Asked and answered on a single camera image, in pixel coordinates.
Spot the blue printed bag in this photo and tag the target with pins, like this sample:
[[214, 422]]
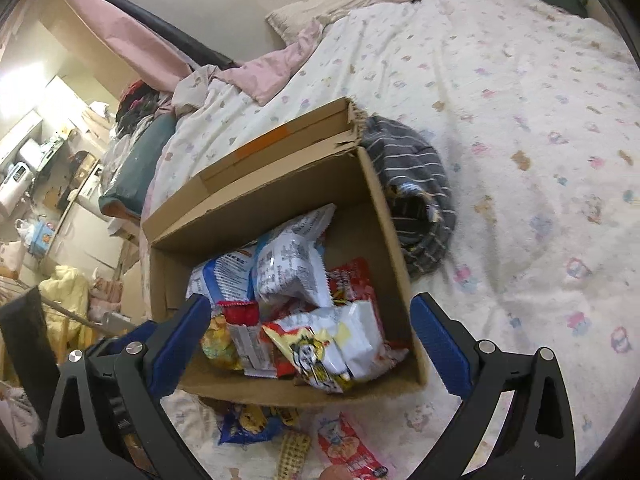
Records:
[[40, 237]]

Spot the white rice cooker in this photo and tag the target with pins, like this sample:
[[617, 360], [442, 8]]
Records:
[[15, 180]]

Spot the long red snack packet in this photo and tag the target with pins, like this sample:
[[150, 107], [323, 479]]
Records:
[[352, 280]]

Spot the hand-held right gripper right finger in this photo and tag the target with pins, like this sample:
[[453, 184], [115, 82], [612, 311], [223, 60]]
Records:
[[440, 345]]

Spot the blue white snack packet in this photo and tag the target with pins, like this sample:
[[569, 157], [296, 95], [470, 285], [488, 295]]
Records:
[[225, 275]]

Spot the teal orange pillow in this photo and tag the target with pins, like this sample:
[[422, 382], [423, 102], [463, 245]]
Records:
[[135, 165]]

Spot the white grey-print snack bag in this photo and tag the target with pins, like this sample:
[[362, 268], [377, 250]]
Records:
[[290, 265]]

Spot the pile of dark clothes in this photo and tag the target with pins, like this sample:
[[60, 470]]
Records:
[[135, 105]]

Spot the dark upright mattress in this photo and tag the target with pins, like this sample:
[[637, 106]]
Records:
[[190, 42]]

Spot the pink blanket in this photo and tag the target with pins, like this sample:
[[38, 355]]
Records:
[[270, 70]]

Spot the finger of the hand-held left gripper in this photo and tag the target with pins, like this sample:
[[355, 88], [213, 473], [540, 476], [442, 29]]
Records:
[[142, 332]]

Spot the beige wafer packet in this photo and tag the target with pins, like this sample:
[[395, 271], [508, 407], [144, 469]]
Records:
[[295, 455]]

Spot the blue yellow snack packet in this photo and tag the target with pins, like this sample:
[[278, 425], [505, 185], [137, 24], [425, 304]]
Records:
[[245, 425]]

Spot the white yellow snack packet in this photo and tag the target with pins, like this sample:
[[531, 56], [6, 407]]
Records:
[[320, 350]]

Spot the beige pillow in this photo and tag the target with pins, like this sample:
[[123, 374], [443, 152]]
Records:
[[320, 7]]

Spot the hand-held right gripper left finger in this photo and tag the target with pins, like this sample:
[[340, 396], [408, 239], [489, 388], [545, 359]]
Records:
[[180, 345]]

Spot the pink hanging sheet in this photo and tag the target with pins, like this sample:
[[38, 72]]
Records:
[[130, 30]]

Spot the dark striped cloth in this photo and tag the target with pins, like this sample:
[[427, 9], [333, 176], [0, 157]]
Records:
[[415, 170]]

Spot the white red snack packet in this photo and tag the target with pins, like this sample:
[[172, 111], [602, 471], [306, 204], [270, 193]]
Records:
[[250, 350]]

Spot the white storage chest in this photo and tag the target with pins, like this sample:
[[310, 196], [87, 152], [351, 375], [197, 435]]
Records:
[[85, 240]]

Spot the white printed blanket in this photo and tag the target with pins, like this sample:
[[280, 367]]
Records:
[[525, 110]]

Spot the yellow cloth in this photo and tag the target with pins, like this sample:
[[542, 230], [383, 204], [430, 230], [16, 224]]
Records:
[[65, 290]]

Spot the pink red snack packet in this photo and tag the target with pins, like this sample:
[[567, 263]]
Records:
[[345, 452]]

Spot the brown cardboard box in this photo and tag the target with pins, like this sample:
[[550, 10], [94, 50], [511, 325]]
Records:
[[280, 175]]

